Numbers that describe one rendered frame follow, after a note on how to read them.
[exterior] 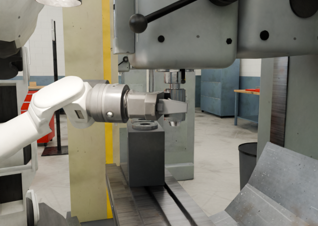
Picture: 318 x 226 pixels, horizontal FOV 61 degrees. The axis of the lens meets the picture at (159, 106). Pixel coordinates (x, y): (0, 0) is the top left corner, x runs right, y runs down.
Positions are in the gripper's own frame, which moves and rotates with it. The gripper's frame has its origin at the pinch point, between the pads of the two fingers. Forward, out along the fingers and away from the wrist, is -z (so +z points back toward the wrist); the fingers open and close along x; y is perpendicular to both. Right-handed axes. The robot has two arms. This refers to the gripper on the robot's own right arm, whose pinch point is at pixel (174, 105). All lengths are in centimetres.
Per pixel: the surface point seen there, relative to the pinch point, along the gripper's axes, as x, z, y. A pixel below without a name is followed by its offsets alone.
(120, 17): -6.8, 10.1, -17.6
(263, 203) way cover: 17.3, -23.7, 28.7
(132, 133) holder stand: 24.5, 16.0, 12.6
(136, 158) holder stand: 24.8, 14.8, 20.7
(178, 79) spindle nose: -2.2, -0.9, -5.8
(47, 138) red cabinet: 368, 262, 110
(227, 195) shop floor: 226, -34, 122
